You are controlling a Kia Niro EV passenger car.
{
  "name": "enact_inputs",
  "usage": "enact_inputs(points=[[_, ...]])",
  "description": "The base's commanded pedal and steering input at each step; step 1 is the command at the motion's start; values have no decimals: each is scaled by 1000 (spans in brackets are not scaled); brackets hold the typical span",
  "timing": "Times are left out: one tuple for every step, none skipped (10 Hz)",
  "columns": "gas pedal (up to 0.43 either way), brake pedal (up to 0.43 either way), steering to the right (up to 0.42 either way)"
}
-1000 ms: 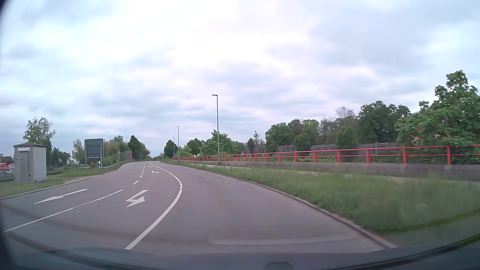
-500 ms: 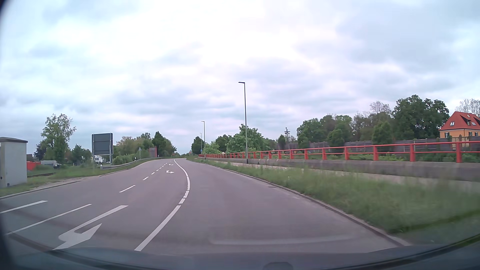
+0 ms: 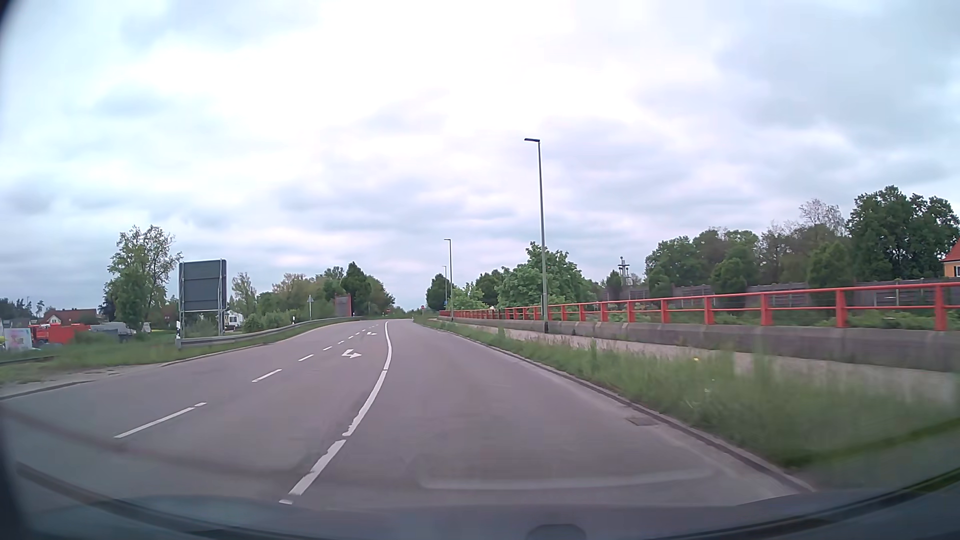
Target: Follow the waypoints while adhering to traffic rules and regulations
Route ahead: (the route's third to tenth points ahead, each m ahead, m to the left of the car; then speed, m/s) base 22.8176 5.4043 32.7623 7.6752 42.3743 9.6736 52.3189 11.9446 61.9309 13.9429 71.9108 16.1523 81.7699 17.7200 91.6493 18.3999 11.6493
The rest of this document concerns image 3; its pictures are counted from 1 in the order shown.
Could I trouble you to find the grey asphalt road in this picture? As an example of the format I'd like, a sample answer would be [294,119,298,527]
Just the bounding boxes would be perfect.
[0,318,815,507]

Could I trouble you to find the road markings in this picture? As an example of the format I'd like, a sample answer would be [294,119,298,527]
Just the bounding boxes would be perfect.
[114,320,394,506]

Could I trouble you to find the car's own bonnet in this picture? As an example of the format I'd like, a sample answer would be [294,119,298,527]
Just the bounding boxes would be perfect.
[0,466,960,540]

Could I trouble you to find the row of dark green trees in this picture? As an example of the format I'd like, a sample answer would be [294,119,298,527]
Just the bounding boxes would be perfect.
[425,186,960,312]

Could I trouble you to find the large road sign back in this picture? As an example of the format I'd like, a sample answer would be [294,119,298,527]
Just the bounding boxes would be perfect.
[177,259,228,340]

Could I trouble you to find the red metal railing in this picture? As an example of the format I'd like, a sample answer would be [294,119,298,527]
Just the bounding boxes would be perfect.
[439,282,960,333]

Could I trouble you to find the grass verge with tall weeds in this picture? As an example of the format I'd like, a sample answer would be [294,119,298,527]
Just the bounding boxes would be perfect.
[414,318,960,470]

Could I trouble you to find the tall leafy tree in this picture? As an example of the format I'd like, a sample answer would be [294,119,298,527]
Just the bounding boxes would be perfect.
[103,225,183,331]

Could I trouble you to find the dark wooden fence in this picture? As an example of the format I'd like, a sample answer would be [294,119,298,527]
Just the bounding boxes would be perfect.
[622,277,960,309]

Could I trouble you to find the building with red roof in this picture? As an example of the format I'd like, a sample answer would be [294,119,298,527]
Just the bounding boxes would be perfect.
[41,308,100,327]

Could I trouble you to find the red container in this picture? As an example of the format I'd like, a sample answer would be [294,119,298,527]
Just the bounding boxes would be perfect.
[31,323,91,345]

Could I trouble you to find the tall grey lamp post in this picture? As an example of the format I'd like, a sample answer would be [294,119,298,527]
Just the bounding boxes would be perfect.
[524,138,550,334]

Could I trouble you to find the grey guard rail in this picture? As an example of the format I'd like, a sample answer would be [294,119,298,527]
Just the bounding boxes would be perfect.
[175,316,361,349]

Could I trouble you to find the grey concrete wall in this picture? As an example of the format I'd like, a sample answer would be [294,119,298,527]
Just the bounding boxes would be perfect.
[439,315,960,374]

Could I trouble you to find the grass verge beside guard rail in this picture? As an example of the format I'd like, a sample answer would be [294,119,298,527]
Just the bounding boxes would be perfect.
[0,320,354,387]

